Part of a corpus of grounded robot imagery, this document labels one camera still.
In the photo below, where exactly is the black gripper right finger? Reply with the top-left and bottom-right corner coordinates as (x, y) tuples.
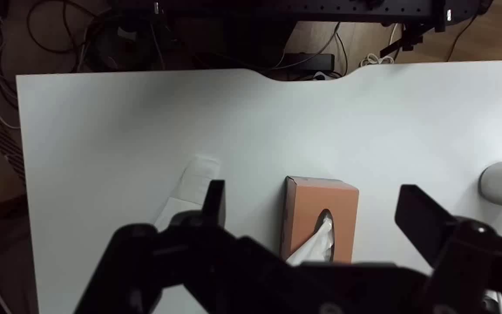
(393, 183), (460, 258)

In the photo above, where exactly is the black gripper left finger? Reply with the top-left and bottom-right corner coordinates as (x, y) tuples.
(200, 178), (228, 229)

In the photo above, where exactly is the translucent white tissue sheet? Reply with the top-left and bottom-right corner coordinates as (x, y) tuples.
(153, 154), (226, 232)

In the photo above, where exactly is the orange tissue box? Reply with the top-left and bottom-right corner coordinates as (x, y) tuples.
(278, 175), (360, 265)

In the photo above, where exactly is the black power strip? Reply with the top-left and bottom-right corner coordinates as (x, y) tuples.
(278, 53), (338, 74)

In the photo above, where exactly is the black mesh panel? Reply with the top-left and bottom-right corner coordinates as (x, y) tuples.
(0, 124), (27, 183)

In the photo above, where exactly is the black clamp bracket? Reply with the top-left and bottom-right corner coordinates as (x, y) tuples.
(378, 23), (427, 60)

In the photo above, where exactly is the thin black cable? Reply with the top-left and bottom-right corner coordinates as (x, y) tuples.
(444, 11), (486, 63)

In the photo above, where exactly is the black perforated metal rail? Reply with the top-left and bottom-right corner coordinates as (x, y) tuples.
(108, 0), (491, 32)

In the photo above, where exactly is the black looped cable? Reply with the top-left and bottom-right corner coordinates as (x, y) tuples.
(24, 0), (99, 58)

